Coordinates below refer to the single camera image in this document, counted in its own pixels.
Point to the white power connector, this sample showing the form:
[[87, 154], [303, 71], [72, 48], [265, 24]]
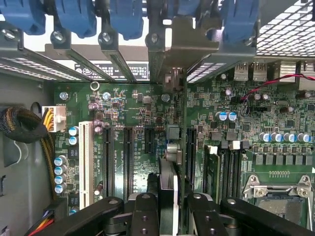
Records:
[[57, 118]]

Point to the black RAM slot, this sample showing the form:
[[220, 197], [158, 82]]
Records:
[[224, 172], [232, 172], [240, 167]]

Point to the CPU socket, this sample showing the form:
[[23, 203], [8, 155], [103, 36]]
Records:
[[278, 204]]

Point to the black printed label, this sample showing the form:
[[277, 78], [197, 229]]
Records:
[[110, 71]]

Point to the metal USB port block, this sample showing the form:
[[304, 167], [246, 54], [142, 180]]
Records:
[[259, 71], [241, 71]]

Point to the green motherboard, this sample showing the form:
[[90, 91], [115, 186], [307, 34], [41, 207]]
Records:
[[270, 118]]

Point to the white PCI expansion slot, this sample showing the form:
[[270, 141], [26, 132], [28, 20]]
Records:
[[86, 159]]

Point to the blue slot retention clip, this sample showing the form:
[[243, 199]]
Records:
[[126, 19], [73, 17], [22, 14], [182, 8], [238, 22]]

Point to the short black expansion slot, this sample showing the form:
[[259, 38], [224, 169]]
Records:
[[149, 140]]

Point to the large metal port block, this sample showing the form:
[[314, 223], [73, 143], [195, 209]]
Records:
[[285, 70]]

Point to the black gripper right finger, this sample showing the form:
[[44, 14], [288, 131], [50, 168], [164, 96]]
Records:
[[204, 216]]

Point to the long black expansion slot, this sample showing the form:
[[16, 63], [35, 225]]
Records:
[[129, 159], [192, 157], [108, 159]]

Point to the metal expansion slot cover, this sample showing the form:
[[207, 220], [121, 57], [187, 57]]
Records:
[[29, 64], [81, 59], [118, 59], [221, 56]]

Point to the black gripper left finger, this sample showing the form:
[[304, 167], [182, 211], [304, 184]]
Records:
[[145, 216]]

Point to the black open PC case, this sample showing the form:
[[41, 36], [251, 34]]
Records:
[[24, 172]]

